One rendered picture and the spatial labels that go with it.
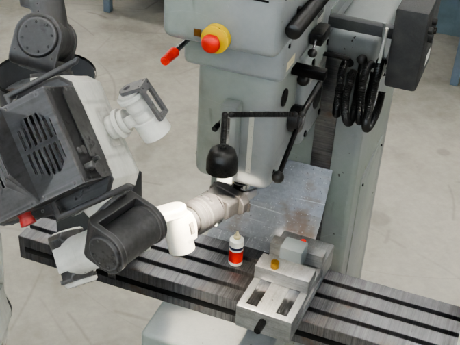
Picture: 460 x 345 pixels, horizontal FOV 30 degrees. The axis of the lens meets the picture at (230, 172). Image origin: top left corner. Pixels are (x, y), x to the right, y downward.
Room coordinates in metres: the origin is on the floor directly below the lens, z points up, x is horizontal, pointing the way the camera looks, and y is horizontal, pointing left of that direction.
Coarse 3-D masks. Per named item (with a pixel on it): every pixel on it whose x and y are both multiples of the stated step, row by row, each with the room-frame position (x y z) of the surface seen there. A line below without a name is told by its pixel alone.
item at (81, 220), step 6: (138, 174) 2.01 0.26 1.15; (138, 180) 1.99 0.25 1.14; (138, 186) 1.99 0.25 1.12; (138, 192) 1.99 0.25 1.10; (78, 216) 1.93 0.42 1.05; (84, 216) 1.92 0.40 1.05; (60, 222) 1.93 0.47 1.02; (66, 222) 1.93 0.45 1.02; (72, 222) 1.93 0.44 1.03; (78, 222) 1.93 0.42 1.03; (84, 222) 1.92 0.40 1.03; (60, 228) 1.93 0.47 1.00; (66, 228) 1.93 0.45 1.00; (84, 228) 1.92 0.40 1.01
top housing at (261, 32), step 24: (168, 0) 1.66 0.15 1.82; (192, 0) 1.65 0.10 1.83; (216, 0) 1.63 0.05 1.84; (240, 0) 1.61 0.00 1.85; (264, 0) 1.60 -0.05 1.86; (288, 0) 1.63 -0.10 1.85; (168, 24) 1.66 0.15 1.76; (192, 24) 1.65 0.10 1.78; (240, 24) 1.61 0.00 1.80; (264, 24) 1.59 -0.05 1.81; (240, 48) 1.61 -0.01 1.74; (264, 48) 1.59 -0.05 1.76
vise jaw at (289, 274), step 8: (264, 256) 1.77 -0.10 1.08; (272, 256) 1.77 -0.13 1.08; (256, 264) 1.73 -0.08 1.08; (264, 264) 1.74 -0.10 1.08; (280, 264) 1.74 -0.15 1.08; (288, 264) 1.74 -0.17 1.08; (296, 264) 1.74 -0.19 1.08; (256, 272) 1.73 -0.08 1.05; (264, 272) 1.72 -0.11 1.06; (272, 272) 1.71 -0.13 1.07; (280, 272) 1.71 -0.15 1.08; (288, 272) 1.71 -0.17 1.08; (296, 272) 1.71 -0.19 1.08; (304, 272) 1.71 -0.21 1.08; (312, 272) 1.71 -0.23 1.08; (272, 280) 1.71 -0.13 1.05; (280, 280) 1.70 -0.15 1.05; (288, 280) 1.69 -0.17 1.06; (296, 280) 1.69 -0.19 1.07; (304, 280) 1.68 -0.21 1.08; (312, 280) 1.70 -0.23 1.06; (296, 288) 1.69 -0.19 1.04; (304, 288) 1.68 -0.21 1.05
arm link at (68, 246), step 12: (72, 228) 1.56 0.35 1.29; (48, 240) 1.53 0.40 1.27; (60, 240) 1.50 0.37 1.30; (72, 240) 1.47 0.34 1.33; (84, 240) 1.44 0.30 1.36; (60, 252) 1.47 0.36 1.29; (72, 252) 1.45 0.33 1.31; (60, 264) 1.46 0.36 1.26; (72, 264) 1.44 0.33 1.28; (84, 264) 1.43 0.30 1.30; (72, 276) 1.45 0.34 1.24; (84, 276) 1.47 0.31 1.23; (96, 276) 1.51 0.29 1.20
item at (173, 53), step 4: (184, 40) 1.71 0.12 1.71; (188, 40) 1.72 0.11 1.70; (180, 44) 1.69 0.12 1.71; (184, 44) 1.70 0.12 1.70; (172, 48) 1.66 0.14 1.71; (176, 48) 1.66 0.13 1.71; (180, 48) 1.68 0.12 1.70; (168, 52) 1.64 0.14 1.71; (172, 52) 1.65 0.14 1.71; (176, 52) 1.65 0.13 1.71; (164, 56) 1.62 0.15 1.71; (168, 56) 1.63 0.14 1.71; (172, 56) 1.64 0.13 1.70; (176, 56) 1.65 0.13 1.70; (160, 60) 1.62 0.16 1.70; (164, 60) 1.62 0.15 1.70; (168, 60) 1.62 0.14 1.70; (172, 60) 1.64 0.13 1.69; (164, 64) 1.62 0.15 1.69
